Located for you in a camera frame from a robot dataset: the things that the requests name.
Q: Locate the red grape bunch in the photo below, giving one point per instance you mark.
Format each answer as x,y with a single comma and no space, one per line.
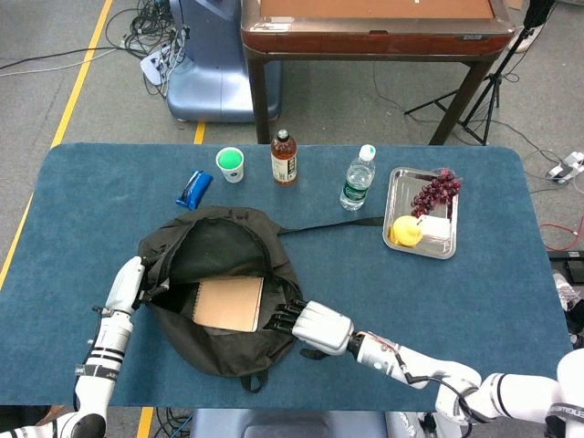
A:
433,191

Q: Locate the white block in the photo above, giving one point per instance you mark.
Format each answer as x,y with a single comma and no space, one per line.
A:
435,226

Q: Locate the grey sneaker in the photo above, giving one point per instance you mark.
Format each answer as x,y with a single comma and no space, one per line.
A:
568,292

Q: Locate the blue snack packet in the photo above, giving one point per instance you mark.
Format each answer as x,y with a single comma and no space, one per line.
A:
194,189

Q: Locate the person in black trousers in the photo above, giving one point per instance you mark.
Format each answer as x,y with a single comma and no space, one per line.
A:
538,11

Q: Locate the blue carpet table cover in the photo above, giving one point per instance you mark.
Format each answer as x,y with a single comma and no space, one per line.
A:
410,296

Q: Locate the black tripod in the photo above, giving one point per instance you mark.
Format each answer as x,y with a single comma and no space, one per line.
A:
486,105

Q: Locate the amber tea bottle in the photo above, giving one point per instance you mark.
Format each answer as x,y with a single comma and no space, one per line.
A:
284,164

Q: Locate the steel tray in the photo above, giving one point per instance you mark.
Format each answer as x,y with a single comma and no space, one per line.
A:
401,191

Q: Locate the blue-grey robot torso base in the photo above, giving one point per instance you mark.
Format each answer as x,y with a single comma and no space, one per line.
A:
283,424

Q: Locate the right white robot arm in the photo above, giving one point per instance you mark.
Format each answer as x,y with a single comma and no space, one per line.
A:
456,374

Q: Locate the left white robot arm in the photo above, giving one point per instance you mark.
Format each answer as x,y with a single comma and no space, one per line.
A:
107,347

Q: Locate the clear water bottle green label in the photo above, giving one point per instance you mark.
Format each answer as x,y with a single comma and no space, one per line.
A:
357,187

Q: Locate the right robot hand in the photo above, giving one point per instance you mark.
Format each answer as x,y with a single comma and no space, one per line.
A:
321,326

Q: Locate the brown mahjong table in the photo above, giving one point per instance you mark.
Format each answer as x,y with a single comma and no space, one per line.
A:
365,41

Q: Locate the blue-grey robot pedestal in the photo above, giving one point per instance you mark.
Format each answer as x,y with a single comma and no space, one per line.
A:
214,68

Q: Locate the paper cup with green liquid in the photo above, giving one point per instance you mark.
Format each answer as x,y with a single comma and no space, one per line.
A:
230,169

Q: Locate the black fabric backpack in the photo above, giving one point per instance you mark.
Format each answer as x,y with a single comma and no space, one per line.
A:
228,351

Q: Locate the white power strip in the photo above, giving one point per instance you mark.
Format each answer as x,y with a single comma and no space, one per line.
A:
153,66

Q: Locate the brown kraft spiral notebook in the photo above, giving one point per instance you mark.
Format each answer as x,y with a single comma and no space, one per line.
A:
228,303

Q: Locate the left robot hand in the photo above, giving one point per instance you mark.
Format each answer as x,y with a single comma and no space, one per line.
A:
128,283

